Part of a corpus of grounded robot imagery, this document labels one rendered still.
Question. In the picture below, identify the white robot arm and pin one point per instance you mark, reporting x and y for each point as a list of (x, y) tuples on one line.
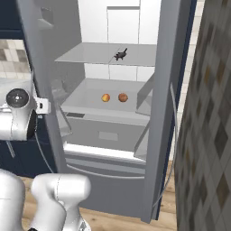
[(57, 192)]

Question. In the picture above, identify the yellow-red mango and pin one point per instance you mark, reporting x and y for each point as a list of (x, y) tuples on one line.
[(105, 97)]

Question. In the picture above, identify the grey fridge shelf above drawer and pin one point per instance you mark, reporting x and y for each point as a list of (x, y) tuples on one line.
[(90, 102)]

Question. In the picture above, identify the grey right fridge door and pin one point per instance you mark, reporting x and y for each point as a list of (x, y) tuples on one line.
[(164, 90)]

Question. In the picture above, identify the grey fridge door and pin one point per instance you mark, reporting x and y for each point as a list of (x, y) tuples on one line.
[(164, 90), (39, 60)]

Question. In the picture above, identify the dark grey fish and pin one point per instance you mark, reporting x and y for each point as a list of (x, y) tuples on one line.
[(121, 55)]

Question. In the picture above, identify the grey glass fridge shelf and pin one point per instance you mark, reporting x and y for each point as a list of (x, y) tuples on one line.
[(90, 54)]

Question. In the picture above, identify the grey fridge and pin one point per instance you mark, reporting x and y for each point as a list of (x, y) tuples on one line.
[(123, 24)]

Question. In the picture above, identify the grey left fridge door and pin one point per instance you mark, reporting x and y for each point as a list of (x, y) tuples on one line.
[(39, 60)]

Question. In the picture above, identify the grey crisper drawer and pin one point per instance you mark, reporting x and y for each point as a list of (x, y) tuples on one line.
[(108, 135)]

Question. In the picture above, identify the grey freezer drawer front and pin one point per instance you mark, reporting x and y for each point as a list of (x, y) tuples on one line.
[(114, 192)]

